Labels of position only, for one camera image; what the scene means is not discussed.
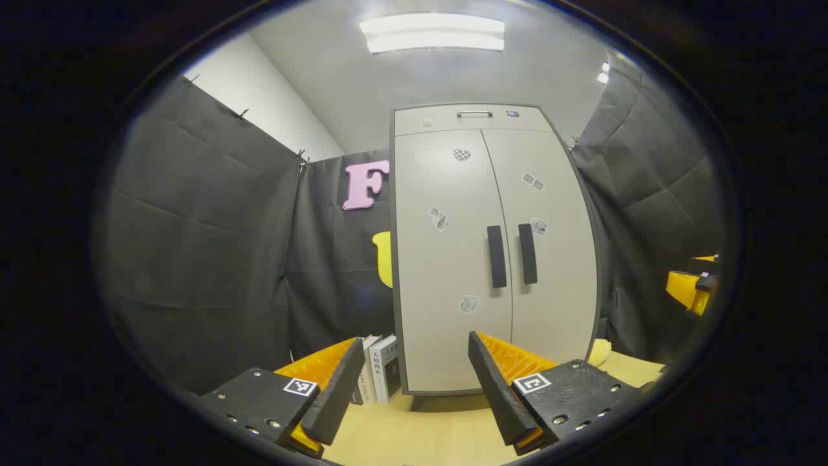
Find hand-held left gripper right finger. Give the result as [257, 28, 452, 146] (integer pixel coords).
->
[468, 331, 641, 457]

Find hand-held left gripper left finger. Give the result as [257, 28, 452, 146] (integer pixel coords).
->
[197, 337, 366, 460]

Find grey cabinet door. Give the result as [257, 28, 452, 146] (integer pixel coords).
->
[395, 128, 513, 394]
[482, 128, 599, 364]

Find black door handle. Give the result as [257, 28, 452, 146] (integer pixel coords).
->
[486, 225, 508, 289]
[517, 223, 539, 285]

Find grey double-door shoe cabinet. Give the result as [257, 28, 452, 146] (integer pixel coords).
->
[389, 104, 602, 412]

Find grey cabinet drawer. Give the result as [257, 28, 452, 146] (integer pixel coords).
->
[393, 105, 555, 137]

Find white book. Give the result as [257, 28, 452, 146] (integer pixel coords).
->
[369, 335, 402, 405]

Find black backdrop cloth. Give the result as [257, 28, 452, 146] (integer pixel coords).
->
[97, 55, 732, 395]

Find ceiling light panel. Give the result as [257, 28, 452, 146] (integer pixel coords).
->
[359, 13, 507, 55]

